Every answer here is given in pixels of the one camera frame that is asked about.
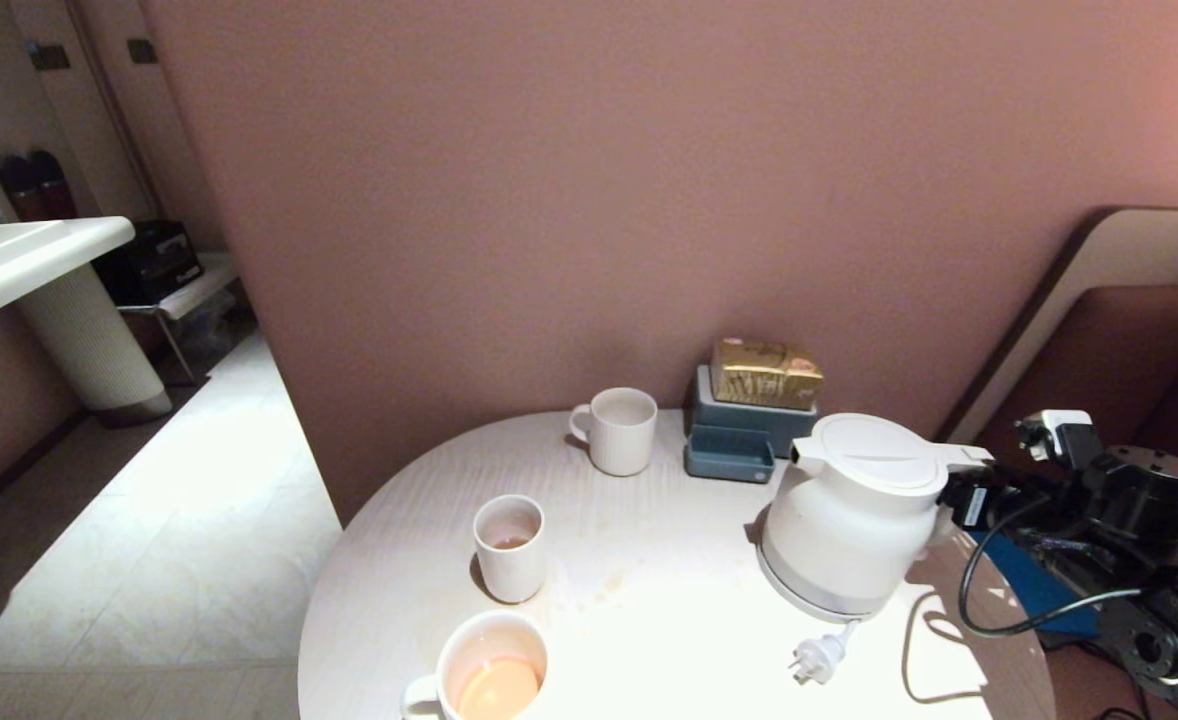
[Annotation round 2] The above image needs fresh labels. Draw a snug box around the white electric kettle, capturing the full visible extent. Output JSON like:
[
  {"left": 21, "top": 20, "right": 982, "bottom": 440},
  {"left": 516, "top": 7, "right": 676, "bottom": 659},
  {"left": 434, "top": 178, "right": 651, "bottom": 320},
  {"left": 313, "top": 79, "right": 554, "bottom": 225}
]
[{"left": 757, "top": 413, "right": 997, "bottom": 614}]

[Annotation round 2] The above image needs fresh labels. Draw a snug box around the blue cushion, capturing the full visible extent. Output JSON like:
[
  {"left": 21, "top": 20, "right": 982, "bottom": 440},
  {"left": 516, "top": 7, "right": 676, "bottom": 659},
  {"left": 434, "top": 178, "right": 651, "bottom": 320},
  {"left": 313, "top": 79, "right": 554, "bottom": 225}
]
[{"left": 969, "top": 530, "right": 1100, "bottom": 638}]

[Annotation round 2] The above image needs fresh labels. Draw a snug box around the round grey kettle base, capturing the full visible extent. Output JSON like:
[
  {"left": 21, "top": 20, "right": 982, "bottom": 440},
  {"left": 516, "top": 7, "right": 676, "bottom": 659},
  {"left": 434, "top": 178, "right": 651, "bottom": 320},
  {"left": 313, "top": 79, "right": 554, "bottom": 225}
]
[{"left": 757, "top": 545, "right": 907, "bottom": 624}]

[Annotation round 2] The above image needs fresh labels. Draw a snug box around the white kettle power plug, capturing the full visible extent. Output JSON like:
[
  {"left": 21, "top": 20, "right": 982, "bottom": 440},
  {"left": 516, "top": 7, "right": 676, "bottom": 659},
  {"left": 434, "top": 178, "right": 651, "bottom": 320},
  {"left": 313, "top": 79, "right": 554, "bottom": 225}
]
[{"left": 789, "top": 620, "right": 862, "bottom": 686}]

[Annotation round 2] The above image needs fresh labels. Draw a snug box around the gold foil packet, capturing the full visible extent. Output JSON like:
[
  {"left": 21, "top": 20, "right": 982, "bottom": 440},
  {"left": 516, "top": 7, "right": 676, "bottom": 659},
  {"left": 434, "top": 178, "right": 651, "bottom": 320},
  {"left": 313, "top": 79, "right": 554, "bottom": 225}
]
[{"left": 709, "top": 338, "right": 825, "bottom": 412}]

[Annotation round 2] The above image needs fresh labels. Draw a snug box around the blue-grey plastic box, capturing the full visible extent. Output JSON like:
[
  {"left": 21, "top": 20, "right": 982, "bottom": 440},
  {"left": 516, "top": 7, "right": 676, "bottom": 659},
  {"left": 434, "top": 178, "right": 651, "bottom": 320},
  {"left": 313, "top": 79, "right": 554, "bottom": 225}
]
[{"left": 683, "top": 365, "right": 816, "bottom": 486}]

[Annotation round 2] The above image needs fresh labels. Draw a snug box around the beige brown-edged panel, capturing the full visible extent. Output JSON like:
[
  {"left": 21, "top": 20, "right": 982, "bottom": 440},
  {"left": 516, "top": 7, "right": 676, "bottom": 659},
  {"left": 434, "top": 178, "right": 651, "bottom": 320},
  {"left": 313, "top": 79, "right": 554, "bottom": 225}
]
[{"left": 934, "top": 207, "right": 1178, "bottom": 446}]

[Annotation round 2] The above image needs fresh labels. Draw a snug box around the small white ribbed mug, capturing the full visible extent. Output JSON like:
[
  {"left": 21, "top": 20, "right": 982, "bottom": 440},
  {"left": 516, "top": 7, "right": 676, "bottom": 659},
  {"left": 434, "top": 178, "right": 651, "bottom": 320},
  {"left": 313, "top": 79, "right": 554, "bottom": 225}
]
[{"left": 568, "top": 387, "right": 659, "bottom": 478}]

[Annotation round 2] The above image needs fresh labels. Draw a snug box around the large white ribbed mug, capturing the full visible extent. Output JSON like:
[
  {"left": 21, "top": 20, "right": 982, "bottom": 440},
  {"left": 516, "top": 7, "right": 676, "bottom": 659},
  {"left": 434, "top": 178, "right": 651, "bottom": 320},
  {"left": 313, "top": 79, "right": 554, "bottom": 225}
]
[{"left": 399, "top": 610, "right": 549, "bottom": 720}]

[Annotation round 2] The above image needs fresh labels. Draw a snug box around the white metal-legged shelf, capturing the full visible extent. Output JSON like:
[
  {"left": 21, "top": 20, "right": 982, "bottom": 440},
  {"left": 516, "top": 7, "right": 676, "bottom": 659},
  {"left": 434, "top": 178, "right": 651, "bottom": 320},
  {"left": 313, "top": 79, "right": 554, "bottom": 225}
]
[{"left": 117, "top": 253, "right": 242, "bottom": 389}]

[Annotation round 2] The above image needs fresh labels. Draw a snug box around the black box appliance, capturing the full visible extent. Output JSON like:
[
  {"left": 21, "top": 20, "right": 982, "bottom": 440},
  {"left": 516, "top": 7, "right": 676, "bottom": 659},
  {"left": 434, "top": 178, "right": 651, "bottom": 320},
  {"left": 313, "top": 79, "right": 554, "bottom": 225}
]
[{"left": 94, "top": 220, "right": 204, "bottom": 307}]

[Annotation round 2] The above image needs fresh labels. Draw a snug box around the dark bottle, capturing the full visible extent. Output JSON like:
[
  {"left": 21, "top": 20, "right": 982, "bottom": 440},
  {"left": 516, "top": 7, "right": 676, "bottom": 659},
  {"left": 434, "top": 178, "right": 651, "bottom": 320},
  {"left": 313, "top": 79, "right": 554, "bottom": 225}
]
[
  {"left": 0, "top": 156, "right": 46, "bottom": 223},
  {"left": 29, "top": 150, "right": 78, "bottom": 221}
]

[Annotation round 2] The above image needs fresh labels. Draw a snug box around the white sink basin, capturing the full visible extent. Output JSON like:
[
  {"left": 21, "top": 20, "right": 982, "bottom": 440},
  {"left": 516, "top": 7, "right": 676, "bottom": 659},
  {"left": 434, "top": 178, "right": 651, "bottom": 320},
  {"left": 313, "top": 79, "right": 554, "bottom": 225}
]
[{"left": 0, "top": 217, "right": 137, "bottom": 336}]

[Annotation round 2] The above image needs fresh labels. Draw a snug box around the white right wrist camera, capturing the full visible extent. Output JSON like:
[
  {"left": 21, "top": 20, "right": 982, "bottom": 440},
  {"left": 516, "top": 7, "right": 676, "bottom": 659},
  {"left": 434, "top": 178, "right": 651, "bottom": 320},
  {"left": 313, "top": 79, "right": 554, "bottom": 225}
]
[{"left": 1014, "top": 408, "right": 1106, "bottom": 471}]

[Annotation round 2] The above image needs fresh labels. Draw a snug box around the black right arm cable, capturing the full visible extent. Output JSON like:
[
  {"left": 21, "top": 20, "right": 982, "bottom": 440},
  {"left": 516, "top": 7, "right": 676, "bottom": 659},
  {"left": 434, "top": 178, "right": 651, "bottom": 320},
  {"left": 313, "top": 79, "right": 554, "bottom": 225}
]
[{"left": 957, "top": 490, "right": 1152, "bottom": 639}]

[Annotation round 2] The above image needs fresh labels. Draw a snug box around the tall white handleless cup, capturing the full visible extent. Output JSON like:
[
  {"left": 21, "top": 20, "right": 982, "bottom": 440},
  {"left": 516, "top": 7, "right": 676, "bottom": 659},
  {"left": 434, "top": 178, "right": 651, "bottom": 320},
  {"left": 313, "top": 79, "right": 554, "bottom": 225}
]
[{"left": 472, "top": 494, "right": 546, "bottom": 604}]

